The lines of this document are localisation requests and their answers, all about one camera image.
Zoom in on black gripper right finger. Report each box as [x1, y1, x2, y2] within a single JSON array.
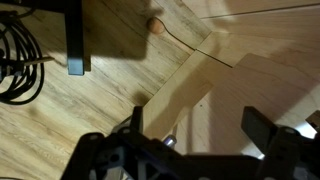
[[240, 106, 280, 154]]

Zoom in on thin wooden stick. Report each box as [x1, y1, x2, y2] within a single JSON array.
[[19, 56, 56, 66]]

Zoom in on round wooden cabinet knob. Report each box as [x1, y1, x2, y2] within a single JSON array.
[[147, 17, 165, 35]]

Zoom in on black coiled cables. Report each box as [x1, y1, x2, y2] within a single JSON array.
[[0, 9, 46, 106]]

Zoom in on black metal leg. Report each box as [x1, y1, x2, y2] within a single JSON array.
[[0, 0, 92, 77]]

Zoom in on silver metal drawer knob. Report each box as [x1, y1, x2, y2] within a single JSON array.
[[163, 134, 178, 150]]

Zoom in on light wooden cabinet front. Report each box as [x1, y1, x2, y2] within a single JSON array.
[[181, 0, 320, 83]]

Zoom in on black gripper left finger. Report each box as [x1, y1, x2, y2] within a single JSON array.
[[129, 105, 145, 134]]

